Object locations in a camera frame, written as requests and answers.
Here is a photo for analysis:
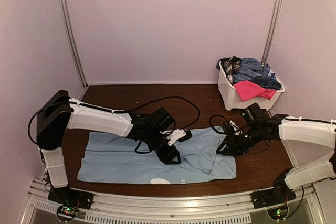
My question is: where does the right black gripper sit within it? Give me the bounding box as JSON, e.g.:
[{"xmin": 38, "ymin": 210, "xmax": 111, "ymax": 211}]
[{"xmin": 216, "ymin": 125, "xmax": 262, "ymax": 156}]

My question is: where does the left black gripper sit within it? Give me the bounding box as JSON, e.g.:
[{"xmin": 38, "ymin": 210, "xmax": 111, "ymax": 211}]
[{"xmin": 145, "ymin": 130, "xmax": 182, "ymax": 165}]

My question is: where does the light blue printed t-shirt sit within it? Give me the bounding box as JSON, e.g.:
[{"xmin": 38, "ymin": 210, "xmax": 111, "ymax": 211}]
[{"xmin": 77, "ymin": 128, "xmax": 237, "ymax": 185}]

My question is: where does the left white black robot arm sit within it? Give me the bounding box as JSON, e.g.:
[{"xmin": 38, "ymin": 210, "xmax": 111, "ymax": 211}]
[{"xmin": 30, "ymin": 90, "xmax": 189, "ymax": 205}]

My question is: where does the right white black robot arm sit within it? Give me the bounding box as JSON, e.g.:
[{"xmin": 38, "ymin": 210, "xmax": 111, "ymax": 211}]
[{"xmin": 216, "ymin": 103, "xmax": 335, "ymax": 204}]

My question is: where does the white plastic laundry basket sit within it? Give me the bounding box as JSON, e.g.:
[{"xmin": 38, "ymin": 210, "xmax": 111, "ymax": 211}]
[{"xmin": 218, "ymin": 63, "xmax": 286, "ymax": 111}]

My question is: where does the pink garment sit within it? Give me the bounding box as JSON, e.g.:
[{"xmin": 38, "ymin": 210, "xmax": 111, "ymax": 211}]
[{"xmin": 233, "ymin": 81, "xmax": 276, "ymax": 101}]

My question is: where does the navy blue garment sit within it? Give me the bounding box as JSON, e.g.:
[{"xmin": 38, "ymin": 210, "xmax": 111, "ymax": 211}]
[{"xmin": 249, "ymin": 76, "xmax": 282, "ymax": 90}]

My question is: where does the dark plaid shirt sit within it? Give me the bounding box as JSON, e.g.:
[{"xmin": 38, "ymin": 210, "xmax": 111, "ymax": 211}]
[{"xmin": 216, "ymin": 56, "xmax": 242, "ymax": 84}]

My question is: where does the blue dotted shirt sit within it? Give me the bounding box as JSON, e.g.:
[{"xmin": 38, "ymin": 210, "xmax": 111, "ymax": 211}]
[{"xmin": 233, "ymin": 58, "xmax": 277, "ymax": 84}]

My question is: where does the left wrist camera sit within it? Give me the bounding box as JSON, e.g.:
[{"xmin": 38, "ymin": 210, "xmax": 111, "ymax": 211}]
[{"xmin": 166, "ymin": 129, "xmax": 192, "ymax": 146}]

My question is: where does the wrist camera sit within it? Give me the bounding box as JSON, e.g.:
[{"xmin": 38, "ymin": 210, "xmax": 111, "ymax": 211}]
[
  {"xmin": 222, "ymin": 120, "xmax": 242, "ymax": 135},
  {"xmin": 166, "ymin": 129, "xmax": 192, "ymax": 146}
]

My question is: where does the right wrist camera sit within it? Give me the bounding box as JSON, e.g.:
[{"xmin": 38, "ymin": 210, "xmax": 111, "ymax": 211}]
[{"xmin": 222, "ymin": 120, "xmax": 242, "ymax": 135}]

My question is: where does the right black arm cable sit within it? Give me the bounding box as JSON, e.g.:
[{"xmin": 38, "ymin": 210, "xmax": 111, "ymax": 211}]
[{"xmin": 209, "ymin": 115, "xmax": 229, "ymax": 135}]

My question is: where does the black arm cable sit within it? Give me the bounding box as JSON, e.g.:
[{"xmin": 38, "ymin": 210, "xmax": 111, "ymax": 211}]
[
  {"xmin": 112, "ymin": 96, "xmax": 201, "ymax": 133},
  {"xmin": 209, "ymin": 115, "xmax": 229, "ymax": 135}
]

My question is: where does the front aluminium frame rail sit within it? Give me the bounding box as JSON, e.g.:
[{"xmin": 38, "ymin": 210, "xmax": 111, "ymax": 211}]
[{"xmin": 26, "ymin": 179, "xmax": 318, "ymax": 224}]

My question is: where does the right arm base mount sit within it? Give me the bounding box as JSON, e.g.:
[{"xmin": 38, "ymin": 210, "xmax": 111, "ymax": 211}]
[{"xmin": 250, "ymin": 188, "xmax": 296, "ymax": 222}]

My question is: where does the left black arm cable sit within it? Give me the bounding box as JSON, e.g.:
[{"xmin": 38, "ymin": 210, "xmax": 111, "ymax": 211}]
[{"xmin": 112, "ymin": 96, "xmax": 201, "ymax": 133}]

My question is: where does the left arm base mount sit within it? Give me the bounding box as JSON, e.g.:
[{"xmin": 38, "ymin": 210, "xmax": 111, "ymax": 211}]
[{"xmin": 48, "ymin": 187, "xmax": 93, "ymax": 222}]

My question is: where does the right aluminium frame post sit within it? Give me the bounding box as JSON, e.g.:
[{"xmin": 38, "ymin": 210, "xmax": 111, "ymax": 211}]
[{"xmin": 261, "ymin": 0, "xmax": 283, "ymax": 65}]

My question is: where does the aluminium frame post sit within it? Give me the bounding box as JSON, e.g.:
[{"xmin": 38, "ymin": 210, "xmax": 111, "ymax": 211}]
[
  {"xmin": 59, "ymin": 0, "xmax": 88, "ymax": 89},
  {"xmin": 261, "ymin": 0, "xmax": 283, "ymax": 65}
]

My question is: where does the left aluminium frame post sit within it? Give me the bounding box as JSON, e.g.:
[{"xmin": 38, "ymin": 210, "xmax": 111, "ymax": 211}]
[{"xmin": 59, "ymin": 0, "xmax": 88, "ymax": 89}]

